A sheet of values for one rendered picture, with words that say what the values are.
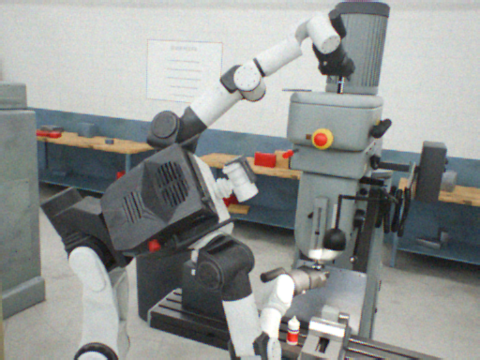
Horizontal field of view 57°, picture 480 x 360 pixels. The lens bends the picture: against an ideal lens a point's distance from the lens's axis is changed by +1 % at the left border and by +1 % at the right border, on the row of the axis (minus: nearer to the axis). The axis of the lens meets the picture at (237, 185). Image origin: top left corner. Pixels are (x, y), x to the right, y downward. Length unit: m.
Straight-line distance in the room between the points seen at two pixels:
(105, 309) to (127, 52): 5.86
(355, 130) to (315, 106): 0.14
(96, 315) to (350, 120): 0.97
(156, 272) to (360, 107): 2.45
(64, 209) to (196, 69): 5.21
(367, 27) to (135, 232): 1.08
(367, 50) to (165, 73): 5.17
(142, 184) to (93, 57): 6.28
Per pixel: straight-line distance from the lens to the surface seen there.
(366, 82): 1.74
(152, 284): 3.53
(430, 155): 1.77
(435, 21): 5.80
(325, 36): 1.37
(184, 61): 6.55
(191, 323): 1.87
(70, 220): 1.38
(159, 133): 1.33
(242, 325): 1.27
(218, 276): 1.18
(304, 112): 1.37
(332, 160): 1.46
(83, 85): 7.55
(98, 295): 1.43
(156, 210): 1.17
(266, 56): 1.37
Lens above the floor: 1.92
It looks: 14 degrees down
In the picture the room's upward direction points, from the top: 4 degrees clockwise
